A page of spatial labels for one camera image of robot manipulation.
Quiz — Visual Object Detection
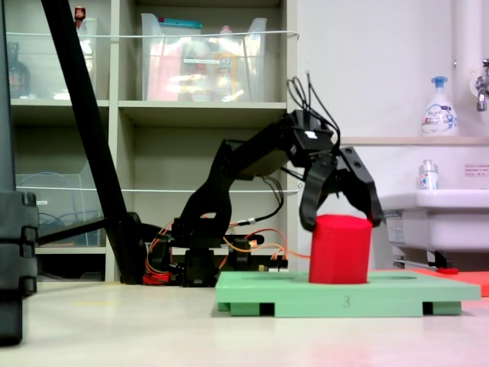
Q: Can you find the beige shelf unit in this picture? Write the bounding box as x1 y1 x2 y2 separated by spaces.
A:
0 0 299 282

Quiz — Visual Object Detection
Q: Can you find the clear plastic shelf bin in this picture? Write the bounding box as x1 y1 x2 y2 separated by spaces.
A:
5 17 99 101

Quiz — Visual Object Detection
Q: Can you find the black cable bundle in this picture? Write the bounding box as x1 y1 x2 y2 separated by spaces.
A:
286 70 342 148

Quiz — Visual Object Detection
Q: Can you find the white pump soap bottle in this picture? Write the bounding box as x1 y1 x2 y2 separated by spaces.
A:
421 75 459 138

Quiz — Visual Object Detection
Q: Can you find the white cord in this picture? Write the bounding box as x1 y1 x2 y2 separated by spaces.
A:
5 30 301 41
15 183 305 194

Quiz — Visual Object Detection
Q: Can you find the notched black stack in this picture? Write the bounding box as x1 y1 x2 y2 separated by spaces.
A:
0 190 39 347

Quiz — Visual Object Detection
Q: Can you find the metal water tap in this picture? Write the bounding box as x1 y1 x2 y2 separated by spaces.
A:
468 58 489 112

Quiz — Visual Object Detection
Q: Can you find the yellow label bottle pink cap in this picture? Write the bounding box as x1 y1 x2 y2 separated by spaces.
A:
214 24 241 99

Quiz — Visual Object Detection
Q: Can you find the white sink basin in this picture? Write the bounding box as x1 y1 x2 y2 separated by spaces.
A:
368 188 489 268

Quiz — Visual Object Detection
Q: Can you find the red octagonal pillar block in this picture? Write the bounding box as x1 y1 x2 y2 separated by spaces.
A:
308 214 374 286

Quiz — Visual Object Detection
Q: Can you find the black tripod leg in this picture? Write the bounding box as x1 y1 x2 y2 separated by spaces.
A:
0 0 17 192
36 0 154 286

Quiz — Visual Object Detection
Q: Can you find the green shape sorting board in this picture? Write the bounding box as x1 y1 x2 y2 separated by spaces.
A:
215 270 481 318

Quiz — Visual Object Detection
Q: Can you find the large clear storage bin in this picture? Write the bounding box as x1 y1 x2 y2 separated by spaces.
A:
140 13 268 103

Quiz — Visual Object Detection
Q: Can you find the dark glass bottle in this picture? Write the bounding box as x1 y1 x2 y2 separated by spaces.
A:
6 41 31 99

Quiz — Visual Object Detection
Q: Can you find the small bottle silver cap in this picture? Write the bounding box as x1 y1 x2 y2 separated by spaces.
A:
416 159 439 191

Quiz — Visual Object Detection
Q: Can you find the black cable white joint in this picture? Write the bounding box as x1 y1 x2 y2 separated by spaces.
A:
228 174 286 230

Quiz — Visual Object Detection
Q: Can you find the red orange wire bundle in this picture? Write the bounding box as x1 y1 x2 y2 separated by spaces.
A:
144 225 180 286

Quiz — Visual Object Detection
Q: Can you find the red printed base bracket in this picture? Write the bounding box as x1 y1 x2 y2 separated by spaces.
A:
143 271 172 286

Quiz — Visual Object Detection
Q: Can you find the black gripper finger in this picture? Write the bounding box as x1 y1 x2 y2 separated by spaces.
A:
335 146 385 229
299 155 338 232

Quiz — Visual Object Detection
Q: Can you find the clear plastic file holder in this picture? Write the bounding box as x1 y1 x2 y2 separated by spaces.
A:
15 160 106 248

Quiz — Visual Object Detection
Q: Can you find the thin orange wire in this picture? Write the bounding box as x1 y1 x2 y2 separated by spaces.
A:
223 228 313 261

